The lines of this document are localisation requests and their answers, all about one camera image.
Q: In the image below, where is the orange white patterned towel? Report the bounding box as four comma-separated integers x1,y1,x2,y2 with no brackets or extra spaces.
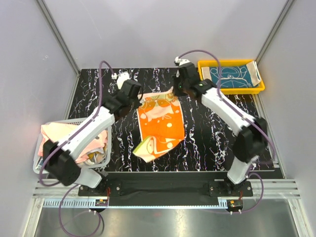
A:
133,89,185,163

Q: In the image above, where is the teal beige Doraemon towel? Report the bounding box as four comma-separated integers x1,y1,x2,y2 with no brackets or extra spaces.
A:
201,61,262,89

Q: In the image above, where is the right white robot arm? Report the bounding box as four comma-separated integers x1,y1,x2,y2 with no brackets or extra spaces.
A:
172,58,267,196

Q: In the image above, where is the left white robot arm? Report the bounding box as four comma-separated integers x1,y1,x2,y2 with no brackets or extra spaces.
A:
41,79,143,196

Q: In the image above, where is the yellow plastic tray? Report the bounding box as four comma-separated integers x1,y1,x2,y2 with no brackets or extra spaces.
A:
197,59,265,95

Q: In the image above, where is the pink towel in basket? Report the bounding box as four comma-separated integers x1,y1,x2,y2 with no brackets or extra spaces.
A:
37,122,109,166

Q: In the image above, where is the grey plastic laundry basket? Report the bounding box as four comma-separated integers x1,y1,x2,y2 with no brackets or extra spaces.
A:
33,118,112,174

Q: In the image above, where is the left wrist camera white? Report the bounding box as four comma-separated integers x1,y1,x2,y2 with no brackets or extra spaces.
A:
117,72,130,89

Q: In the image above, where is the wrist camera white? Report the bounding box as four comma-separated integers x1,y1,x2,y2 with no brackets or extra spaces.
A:
117,72,130,89
174,57,190,67

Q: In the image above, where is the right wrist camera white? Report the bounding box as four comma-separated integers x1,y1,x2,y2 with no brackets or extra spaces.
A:
174,57,190,67

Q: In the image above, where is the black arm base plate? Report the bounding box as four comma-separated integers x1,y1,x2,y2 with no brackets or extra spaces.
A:
78,171,253,198

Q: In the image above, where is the aluminium frame rail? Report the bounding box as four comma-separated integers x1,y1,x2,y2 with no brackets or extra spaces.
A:
33,179,300,209

